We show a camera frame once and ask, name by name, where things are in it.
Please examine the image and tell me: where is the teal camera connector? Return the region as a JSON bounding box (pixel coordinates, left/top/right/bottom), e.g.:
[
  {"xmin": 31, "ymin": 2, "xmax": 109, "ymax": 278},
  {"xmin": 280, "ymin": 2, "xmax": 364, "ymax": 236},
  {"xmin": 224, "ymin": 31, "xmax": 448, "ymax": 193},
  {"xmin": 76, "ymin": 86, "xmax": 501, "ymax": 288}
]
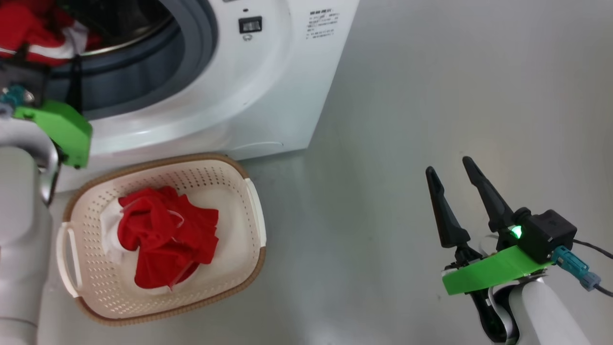
[
  {"xmin": 551, "ymin": 246, "xmax": 602, "ymax": 291},
  {"xmin": 0, "ymin": 85, "xmax": 25, "ymax": 108}
]

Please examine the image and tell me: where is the cream perforated laundry basket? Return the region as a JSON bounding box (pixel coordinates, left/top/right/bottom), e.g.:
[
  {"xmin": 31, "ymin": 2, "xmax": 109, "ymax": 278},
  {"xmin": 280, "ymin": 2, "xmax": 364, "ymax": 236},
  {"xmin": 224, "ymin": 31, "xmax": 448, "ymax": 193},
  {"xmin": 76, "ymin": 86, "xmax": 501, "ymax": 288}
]
[{"xmin": 56, "ymin": 152, "xmax": 267, "ymax": 326}]

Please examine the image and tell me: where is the printed text label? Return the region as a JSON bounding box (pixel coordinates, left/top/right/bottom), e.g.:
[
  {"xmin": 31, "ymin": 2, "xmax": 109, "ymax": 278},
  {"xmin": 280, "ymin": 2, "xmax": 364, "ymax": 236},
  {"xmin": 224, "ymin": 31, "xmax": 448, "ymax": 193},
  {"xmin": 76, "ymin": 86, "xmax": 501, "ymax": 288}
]
[{"xmin": 306, "ymin": 9, "xmax": 341, "ymax": 40}]

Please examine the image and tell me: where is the red and white garment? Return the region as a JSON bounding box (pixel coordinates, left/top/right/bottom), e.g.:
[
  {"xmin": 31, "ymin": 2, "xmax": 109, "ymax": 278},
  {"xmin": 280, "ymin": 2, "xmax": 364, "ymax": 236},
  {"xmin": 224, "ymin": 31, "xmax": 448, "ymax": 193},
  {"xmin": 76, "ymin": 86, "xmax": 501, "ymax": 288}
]
[{"xmin": 100, "ymin": 186, "xmax": 220, "ymax": 290}]

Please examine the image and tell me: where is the teal right camera connector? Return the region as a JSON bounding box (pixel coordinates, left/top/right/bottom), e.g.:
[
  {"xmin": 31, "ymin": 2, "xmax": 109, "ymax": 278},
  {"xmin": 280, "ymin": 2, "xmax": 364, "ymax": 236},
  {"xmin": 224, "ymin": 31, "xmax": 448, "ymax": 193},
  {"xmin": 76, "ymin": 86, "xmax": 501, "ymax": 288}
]
[{"xmin": 551, "ymin": 246, "xmax": 602, "ymax": 291}]

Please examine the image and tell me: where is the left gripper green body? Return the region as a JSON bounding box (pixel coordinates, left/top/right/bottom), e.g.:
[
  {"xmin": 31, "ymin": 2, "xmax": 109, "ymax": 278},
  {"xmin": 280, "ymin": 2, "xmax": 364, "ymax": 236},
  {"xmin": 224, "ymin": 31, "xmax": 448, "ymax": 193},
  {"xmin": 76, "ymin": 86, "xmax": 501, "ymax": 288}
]
[{"xmin": 13, "ymin": 100, "xmax": 92, "ymax": 169}]

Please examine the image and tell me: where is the black door lock slot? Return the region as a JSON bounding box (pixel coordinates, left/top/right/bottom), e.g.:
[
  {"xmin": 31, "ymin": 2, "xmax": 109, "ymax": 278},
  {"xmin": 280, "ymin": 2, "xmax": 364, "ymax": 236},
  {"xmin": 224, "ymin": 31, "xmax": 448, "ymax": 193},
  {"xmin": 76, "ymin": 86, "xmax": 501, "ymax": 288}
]
[{"xmin": 238, "ymin": 16, "xmax": 263, "ymax": 34}]

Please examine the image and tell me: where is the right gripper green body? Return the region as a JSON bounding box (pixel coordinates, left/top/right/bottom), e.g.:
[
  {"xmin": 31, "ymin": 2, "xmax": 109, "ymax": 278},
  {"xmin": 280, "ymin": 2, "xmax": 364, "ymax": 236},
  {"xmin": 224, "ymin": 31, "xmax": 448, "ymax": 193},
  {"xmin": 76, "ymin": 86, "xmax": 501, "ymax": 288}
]
[{"xmin": 442, "ymin": 230, "xmax": 556, "ymax": 345}]

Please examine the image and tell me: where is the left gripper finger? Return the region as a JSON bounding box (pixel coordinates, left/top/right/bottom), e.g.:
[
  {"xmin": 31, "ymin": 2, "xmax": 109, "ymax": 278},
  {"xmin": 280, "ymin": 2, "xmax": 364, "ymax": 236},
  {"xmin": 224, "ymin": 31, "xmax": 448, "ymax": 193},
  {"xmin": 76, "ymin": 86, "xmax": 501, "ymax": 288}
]
[{"xmin": 68, "ymin": 54, "xmax": 86, "ymax": 115}]

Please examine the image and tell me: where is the perforated steel washer drum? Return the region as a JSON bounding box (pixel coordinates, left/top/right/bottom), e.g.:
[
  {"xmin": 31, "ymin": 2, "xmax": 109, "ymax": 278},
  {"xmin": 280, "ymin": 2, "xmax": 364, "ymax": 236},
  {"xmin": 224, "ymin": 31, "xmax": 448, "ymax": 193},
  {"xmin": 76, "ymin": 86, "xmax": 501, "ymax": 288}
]
[{"xmin": 57, "ymin": 0, "xmax": 175, "ymax": 56}]

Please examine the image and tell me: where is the teal left camera connector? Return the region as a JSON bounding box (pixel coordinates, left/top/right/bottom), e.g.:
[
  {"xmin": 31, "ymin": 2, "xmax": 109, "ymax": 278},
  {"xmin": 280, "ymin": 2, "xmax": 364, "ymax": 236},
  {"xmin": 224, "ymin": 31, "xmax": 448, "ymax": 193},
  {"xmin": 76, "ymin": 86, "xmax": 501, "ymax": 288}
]
[{"xmin": 0, "ymin": 85, "xmax": 25, "ymax": 108}]

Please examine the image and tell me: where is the round white filter cover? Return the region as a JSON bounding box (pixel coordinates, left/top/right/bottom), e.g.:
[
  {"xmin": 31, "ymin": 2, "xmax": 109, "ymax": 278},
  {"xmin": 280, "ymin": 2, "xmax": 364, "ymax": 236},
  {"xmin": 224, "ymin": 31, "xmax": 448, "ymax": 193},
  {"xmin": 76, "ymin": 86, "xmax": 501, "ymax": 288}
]
[{"xmin": 230, "ymin": 140, "xmax": 284, "ymax": 160}]

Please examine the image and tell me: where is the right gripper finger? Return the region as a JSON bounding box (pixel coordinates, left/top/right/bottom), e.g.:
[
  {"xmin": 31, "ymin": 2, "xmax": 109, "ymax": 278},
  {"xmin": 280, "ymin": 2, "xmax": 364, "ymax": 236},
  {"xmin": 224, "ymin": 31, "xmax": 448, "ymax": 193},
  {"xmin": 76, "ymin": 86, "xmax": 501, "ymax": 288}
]
[
  {"xmin": 425, "ymin": 166, "xmax": 471, "ymax": 250},
  {"xmin": 462, "ymin": 156, "xmax": 517, "ymax": 235}
]

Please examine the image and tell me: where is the red jersey with white trim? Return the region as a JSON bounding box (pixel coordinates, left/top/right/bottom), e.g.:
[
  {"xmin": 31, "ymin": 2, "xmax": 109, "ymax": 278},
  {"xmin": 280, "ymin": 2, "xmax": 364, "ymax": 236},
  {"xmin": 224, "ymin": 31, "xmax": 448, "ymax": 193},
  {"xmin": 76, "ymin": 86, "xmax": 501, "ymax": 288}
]
[{"xmin": 0, "ymin": 0, "xmax": 101, "ymax": 67}]

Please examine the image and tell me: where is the white front-load washing machine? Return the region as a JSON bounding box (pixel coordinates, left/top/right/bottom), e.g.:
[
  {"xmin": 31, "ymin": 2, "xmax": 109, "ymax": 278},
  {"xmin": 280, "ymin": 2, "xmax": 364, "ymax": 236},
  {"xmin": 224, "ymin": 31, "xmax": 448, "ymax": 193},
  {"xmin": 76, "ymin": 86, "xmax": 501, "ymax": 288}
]
[{"xmin": 0, "ymin": 0, "xmax": 360, "ymax": 192}]

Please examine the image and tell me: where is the grey rubber door gasket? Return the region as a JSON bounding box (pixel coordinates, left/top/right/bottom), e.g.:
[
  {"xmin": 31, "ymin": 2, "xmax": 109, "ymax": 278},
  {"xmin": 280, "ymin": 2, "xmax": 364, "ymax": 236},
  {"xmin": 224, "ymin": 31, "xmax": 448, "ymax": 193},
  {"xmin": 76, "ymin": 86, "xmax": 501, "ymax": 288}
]
[{"xmin": 45, "ymin": 0, "xmax": 218, "ymax": 120}]

